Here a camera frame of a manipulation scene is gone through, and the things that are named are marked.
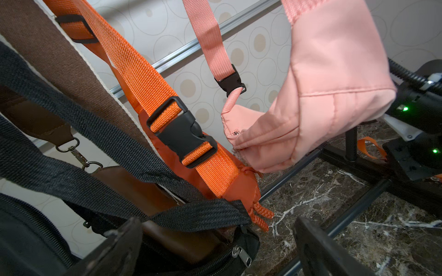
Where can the brown leather bag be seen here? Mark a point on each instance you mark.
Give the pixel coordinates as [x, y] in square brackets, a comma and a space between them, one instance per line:
[48, 69]

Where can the aluminium rail back wall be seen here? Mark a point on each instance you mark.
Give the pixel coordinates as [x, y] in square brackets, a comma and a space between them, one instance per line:
[258, 45]

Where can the pink bag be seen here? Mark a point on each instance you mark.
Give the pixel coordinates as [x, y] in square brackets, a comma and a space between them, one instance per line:
[338, 77]

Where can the red-orange waist bag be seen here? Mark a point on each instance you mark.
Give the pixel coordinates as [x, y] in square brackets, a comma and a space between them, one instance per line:
[170, 125]

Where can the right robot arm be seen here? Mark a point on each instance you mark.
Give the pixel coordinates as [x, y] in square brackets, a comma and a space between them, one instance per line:
[416, 115]

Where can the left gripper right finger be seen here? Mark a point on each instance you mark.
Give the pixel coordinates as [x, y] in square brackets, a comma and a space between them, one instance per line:
[320, 255]

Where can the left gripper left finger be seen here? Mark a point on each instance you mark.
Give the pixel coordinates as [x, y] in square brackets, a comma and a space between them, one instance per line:
[117, 256]

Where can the black clothes rack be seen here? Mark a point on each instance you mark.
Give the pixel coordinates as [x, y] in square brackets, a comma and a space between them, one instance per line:
[393, 236]

